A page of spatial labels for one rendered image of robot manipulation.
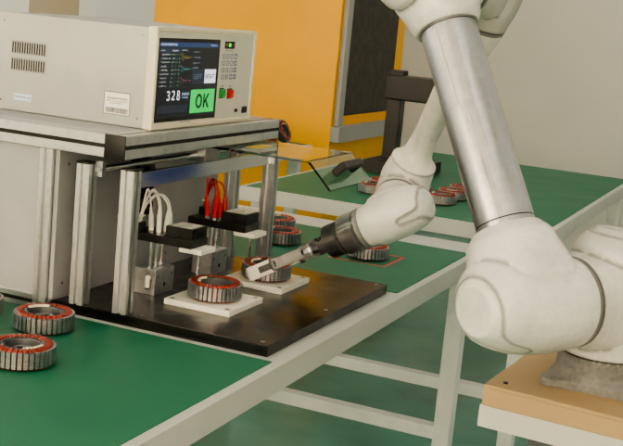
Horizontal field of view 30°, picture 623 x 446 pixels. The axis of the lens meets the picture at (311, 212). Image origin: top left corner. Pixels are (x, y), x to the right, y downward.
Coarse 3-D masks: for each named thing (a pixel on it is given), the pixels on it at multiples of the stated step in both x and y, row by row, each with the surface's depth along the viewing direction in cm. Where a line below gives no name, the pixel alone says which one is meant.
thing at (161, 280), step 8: (144, 264) 243; (152, 264) 243; (160, 264) 245; (168, 264) 245; (136, 272) 241; (144, 272) 240; (152, 272) 239; (160, 272) 241; (168, 272) 244; (136, 280) 241; (144, 280) 240; (152, 280) 240; (160, 280) 241; (168, 280) 244; (136, 288) 241; (144, 288) 241; (152, 288) 240; (160, 288) 242; (168, 288) 245
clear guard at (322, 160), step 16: (240, 144) 265; (256, 144) 267; (272, 144) 270; (288, 144) 273; (304, 160) 248; (320, 160) 252; (336, 160) 259; (320, 176) 247; (352, 176) 260; (368, 176) 268
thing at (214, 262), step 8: (216, 248) 266; (224, 248) 267; (208, 256) 262; (216, 256) 263; (224, 256) 267; (192, 264) 263; (200, 264) 263; (208, 264) 262; (216, 264) 264; (224, 264) 268; (192, 272) 264; (200, 272) 263; (208, 272) 262; (216, 272) 264
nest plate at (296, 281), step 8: (240, 272) 263; (240, 280) 255; (248, 280) 256; (288, 280) 260; (296, 280) 260; (304, 280) 262; (256, 288) 253; (264, 288) 252; (272, 288) 252; (280, 288) 251; (288, 288) 254
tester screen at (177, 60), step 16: (160, 48) 229; (176, 48) 235; (192, 48) 240; (208, 48) 247; (160, 64) 230; (176, 64) 236; (192, 64) 241; (208, 64) 248; (160, 80) 231; (176, 80) 237; (160, 96) 232; (208, 112) 251
